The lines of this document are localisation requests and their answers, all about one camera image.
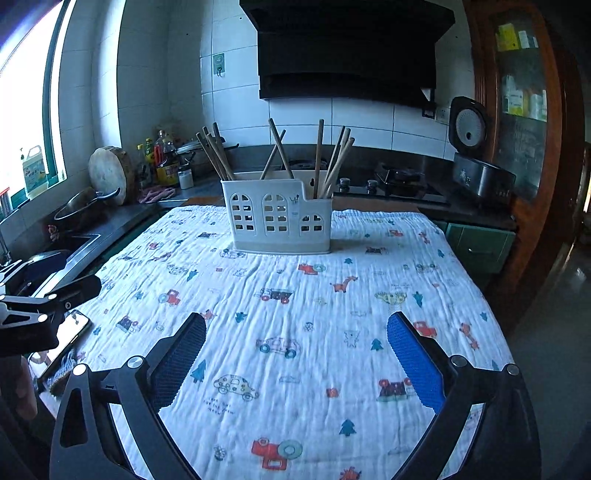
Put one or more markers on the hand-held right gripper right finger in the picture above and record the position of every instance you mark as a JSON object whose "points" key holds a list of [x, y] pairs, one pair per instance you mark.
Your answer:
{"points": [[415, 364]]}

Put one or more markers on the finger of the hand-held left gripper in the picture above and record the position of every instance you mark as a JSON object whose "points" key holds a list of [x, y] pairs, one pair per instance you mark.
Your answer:
{"points": [[76, 288], [11, 271]]}

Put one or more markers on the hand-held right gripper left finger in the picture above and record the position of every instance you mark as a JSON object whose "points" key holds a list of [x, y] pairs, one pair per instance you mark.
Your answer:
{"points": [[180, 360]]}

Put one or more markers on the white plastic utensil holder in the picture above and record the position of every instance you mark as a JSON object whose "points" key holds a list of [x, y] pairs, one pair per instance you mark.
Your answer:
{"points": [[277, 230]]}

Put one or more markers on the bunch of wooden chopsticks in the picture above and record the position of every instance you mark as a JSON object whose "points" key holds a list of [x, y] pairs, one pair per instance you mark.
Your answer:
{"points": [[318, 157]]}

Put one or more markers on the person's left hand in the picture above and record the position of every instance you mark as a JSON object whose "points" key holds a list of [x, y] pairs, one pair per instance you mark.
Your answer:
{"points": [[27, 392]]}

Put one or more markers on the smartphone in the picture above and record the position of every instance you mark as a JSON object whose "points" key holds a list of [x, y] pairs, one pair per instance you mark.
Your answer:
{"points": [[64, 337]]}

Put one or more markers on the steel wok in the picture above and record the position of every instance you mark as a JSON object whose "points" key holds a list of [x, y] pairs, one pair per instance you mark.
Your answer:
{"points": [[83, 210]]}

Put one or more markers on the round wooden cutting board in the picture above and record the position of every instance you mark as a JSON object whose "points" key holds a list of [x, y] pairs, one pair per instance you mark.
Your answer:
{"points": [[111, 173]]}

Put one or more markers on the pink rag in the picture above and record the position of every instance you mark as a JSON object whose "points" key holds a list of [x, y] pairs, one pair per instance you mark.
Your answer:
{"points": [[157, 194]]}

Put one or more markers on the white cartoon printed cloth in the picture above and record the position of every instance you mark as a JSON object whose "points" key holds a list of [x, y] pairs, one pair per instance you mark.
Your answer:
{"points": [[300, 300]]}

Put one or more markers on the green base cabinet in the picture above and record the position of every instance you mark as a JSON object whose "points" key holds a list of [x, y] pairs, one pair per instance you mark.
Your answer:
{"points": [[480, 249]]}

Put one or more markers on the yellow capped sauce bottle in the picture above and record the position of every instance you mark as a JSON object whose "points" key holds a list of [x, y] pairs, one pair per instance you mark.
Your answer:
{"points": [[141, 166]]}

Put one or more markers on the green capped sauce bottle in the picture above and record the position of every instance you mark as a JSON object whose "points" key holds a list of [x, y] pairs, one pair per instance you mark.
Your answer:
{"points": [[149, 159]]}

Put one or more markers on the large cooking oil bottle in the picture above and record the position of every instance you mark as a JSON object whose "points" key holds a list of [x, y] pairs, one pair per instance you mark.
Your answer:
{"points": [[167, 166]]}

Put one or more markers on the small white jar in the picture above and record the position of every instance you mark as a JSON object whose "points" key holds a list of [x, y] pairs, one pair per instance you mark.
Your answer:
{"points": [[185, 179]]}

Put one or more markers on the black gas stove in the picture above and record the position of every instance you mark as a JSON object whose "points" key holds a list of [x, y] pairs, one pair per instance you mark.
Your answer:
{"points": [[397, 187]]}

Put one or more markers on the window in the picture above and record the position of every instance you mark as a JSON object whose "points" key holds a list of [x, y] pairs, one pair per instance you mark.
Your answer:
{"points": [[27, 92]]}

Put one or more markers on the steel pot with lid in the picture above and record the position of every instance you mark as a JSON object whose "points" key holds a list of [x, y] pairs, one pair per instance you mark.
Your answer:
{"points": [[203, 147]]}

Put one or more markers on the open rice cooker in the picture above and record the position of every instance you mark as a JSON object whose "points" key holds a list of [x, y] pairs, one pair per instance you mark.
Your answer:
{"points": [[475, 161]]}

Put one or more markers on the wooden glass door cabinet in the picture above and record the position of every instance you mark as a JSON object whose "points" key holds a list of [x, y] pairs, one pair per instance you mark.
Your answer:
{"points": [[521, 138]]}

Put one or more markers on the white wall socket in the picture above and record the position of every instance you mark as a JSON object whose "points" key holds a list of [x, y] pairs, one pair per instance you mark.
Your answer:
{"points": [[443, 115]]}

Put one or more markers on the green wall hook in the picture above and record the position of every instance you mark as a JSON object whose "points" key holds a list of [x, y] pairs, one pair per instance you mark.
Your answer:
{"points": [[219, 63]]}

